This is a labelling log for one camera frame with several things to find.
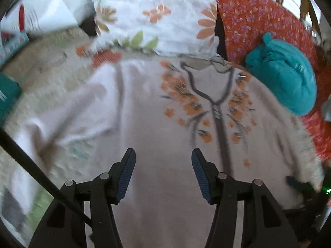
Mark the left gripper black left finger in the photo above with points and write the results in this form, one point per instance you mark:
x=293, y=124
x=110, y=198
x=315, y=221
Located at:
x=61, y=227

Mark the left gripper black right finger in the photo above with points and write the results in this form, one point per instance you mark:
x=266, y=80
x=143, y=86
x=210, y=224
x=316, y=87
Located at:
x=264, y=221

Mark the pale pink embroidered garment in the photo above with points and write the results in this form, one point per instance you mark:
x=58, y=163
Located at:
x=164, y=110

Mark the teal cardboard box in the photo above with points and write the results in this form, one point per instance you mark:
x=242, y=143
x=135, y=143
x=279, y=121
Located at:
x=10, y=93

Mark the teal plush towel bundle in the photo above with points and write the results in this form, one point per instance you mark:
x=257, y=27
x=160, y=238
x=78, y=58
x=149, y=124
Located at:
x=286, y=72

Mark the patchwork heart quilt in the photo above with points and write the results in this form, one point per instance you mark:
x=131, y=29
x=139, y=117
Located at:
x=47, y=70

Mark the red floral blanket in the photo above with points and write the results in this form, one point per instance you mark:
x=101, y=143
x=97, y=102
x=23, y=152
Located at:
x=245, y=22

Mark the white floral pillow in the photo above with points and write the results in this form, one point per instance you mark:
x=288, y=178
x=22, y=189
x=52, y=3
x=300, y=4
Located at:
x=166, y=27

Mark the white plastic bag red handles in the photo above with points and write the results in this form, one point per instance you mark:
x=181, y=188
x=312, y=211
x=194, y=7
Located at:
x=47, y=16

